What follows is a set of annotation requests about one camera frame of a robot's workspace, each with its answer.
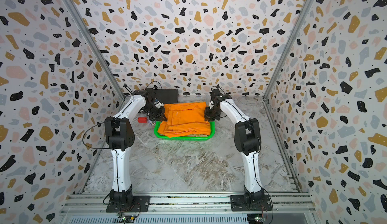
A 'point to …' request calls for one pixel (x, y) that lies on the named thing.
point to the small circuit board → (125, 219)
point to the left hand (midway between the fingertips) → (168, 118)
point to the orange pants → (184, 119)
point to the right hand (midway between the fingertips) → (205, 118)
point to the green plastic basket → (204, 137)
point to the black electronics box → (165, 96)
